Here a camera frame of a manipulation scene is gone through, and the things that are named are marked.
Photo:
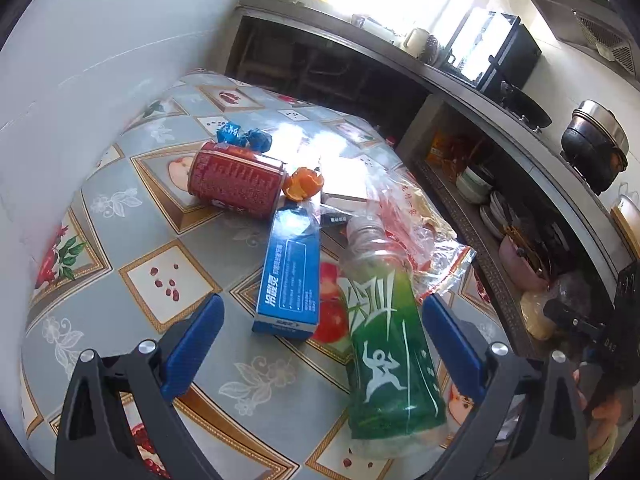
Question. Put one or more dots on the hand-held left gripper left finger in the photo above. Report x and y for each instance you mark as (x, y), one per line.
(195, 345)

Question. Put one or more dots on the blue candy wrapper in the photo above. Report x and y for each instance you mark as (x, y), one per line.
(256, 139)
(229, 132)

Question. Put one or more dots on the stack of white bowls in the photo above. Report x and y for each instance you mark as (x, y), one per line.
(472, 185)

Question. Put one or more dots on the black wok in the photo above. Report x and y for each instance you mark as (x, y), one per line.
(527, 107)

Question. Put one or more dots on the black countertop cabinet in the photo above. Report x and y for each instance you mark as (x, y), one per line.
(505, 55)

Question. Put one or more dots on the stack of plates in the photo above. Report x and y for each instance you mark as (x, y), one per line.
(495, 215)

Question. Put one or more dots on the green label plastic bottle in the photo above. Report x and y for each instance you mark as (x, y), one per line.
(390, 350)

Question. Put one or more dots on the bundle of wooden chopsticks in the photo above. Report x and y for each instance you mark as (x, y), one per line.
(525, 250)

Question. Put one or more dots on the dark patterned jar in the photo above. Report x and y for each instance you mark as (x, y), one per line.
(432, 50)

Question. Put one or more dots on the perforated metal shelf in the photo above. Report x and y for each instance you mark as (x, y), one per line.
(470, 240)

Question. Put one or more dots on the steel range hood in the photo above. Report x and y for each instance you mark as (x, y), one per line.
(580, 15)

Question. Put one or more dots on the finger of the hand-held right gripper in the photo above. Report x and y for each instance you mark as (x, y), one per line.
(630, 287)
(575, 321)

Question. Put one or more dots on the orange peel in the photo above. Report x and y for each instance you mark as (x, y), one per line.
(302, 183)

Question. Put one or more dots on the wooden cutting board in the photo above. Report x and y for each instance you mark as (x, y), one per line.
(627, 225)

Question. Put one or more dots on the blue cardboard box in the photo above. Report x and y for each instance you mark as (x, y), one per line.
(287, 280)

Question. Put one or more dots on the person's right hand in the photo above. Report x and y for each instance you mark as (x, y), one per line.
(602, 422)

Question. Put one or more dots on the red drink can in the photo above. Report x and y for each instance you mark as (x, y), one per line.
(235, 180)

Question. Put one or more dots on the pink plastic basin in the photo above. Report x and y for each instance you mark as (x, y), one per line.
(520, 270)

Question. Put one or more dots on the yellow flatbread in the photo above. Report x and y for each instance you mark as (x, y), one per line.
(535, 317)

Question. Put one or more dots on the fruit print tablecloth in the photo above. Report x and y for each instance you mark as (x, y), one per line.
(165, 240)

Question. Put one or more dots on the orange food packets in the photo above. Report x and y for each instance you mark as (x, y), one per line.
(445, 152)

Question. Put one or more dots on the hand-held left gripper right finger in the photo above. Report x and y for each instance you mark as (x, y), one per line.
(452, 345)

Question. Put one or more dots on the clear printed plastic bag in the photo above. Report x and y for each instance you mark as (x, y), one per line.
(432, 252)

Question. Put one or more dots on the cream kettle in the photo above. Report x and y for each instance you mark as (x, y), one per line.
(415, 42)

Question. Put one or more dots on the black pot with steel lid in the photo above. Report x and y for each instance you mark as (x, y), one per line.
(592, 147)

